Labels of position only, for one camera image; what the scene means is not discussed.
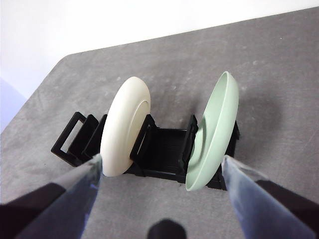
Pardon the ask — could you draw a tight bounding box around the black plate rack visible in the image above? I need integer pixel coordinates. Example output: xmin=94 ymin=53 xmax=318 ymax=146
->
xmin=50 ymin=112 xmax=242 ymax=192

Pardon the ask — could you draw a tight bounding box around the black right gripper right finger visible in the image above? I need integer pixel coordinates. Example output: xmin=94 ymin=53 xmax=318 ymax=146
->
xmin=221 ymin=155 xmax=319 ymax=239

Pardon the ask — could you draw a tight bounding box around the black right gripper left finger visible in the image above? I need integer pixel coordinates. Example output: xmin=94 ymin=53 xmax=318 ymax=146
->
xmin=0 ymin=153 xmax=103 ymax=239

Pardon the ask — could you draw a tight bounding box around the white plate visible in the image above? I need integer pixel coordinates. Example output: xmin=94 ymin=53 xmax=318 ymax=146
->
xmin=100 ymin=76 xmax=152 ymax=178

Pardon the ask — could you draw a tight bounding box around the green plate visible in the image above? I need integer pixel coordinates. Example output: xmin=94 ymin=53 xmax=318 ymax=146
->
xmin=184 ymin=71 xmax=240 ymax=192

